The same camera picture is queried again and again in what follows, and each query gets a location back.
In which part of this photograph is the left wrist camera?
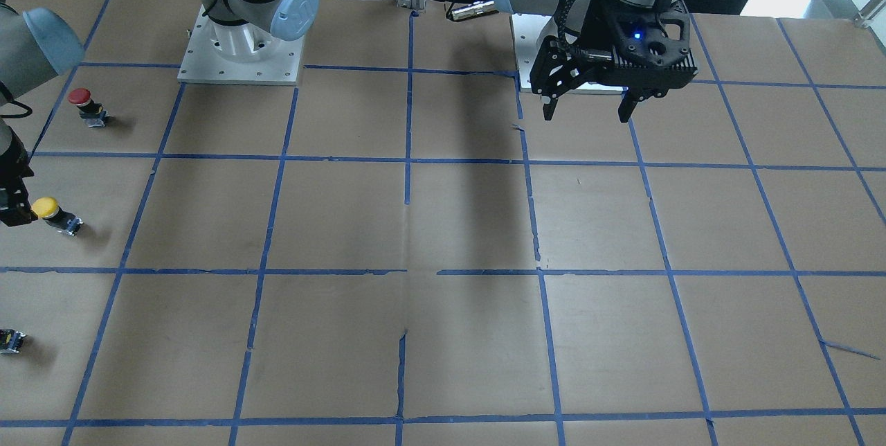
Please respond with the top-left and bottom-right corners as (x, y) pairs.
(602, 0), (697, 75)

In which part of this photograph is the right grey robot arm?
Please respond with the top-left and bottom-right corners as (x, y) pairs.
(2, 0), (320, 235)

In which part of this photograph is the red push button switch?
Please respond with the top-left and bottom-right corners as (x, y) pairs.
(66, 87), (108, 128)

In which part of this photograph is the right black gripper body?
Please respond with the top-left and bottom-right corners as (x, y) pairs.
(1, 121), (34, 211)

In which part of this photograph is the yellow push button switch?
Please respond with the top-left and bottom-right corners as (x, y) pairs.
(31, 197), (83, 235)

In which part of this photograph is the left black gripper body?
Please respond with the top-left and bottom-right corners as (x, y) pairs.
(530, 37), (696, 95)

